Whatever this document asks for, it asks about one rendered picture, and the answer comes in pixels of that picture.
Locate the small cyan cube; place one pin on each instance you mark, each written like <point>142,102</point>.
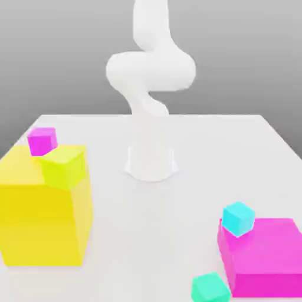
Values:
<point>237,218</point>

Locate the small teal green cube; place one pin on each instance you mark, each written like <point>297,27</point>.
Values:
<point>208,287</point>

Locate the small lime yellow cube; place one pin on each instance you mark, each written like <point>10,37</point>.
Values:
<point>65,168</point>

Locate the large magenta box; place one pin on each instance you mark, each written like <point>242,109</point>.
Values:
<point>266,257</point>

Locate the small magenta cube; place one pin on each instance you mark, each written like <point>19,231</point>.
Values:
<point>40,142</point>

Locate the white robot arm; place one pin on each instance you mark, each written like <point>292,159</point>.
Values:
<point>151,70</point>

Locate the large yellow box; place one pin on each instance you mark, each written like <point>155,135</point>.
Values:
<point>35,224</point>

